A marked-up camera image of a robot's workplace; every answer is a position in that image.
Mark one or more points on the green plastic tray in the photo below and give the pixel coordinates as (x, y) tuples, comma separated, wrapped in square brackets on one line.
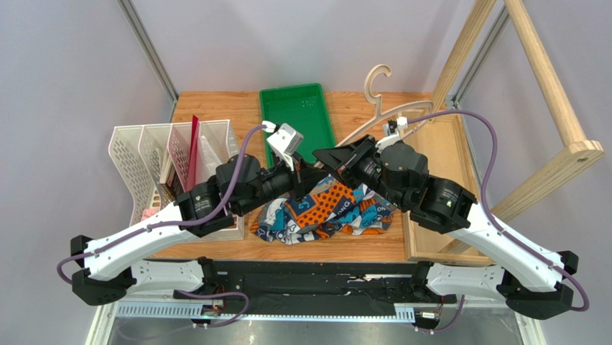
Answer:
[(303, 108)]

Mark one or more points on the wooden clothes hanger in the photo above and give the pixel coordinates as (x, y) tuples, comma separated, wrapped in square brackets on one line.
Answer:
[(376, 100)]

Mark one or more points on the wooden clothes rack frame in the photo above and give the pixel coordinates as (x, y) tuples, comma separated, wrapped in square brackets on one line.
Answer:
[(577, 37)]

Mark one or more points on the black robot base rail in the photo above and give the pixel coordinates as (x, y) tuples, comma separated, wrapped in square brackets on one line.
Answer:
[(317, 288)]

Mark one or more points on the red folder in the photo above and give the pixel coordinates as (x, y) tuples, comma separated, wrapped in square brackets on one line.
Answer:
[(192, 163)]

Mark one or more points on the colourful patterned shorts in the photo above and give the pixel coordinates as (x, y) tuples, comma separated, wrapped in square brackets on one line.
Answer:
[(331, 208)]

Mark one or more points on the white file organizer rack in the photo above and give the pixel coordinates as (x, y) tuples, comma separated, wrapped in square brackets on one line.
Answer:
[(140, 151)]

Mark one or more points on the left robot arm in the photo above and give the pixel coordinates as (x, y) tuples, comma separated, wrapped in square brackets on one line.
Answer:
[(120, 265)]

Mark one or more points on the pink small box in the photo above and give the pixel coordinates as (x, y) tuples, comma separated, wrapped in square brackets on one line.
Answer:
[(148, 213)]

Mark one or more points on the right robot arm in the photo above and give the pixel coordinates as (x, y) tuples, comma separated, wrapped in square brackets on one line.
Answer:
[(527, 277)]

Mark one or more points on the dark book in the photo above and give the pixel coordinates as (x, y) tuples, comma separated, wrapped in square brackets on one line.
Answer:
[(169, 180)]

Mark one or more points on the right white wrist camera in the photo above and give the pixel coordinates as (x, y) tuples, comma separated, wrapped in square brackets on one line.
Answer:
[(392, 132)]

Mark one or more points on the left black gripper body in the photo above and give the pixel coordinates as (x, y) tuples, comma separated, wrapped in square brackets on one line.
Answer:
[(297, 165)]

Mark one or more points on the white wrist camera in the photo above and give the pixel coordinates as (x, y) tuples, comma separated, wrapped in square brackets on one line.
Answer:
[(392, 132), (284, 141)]

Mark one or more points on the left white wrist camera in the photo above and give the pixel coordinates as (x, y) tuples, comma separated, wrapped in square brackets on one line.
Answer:
[(284, 141)]

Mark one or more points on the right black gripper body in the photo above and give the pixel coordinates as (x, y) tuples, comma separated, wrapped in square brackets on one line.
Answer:
[(358, 159)]

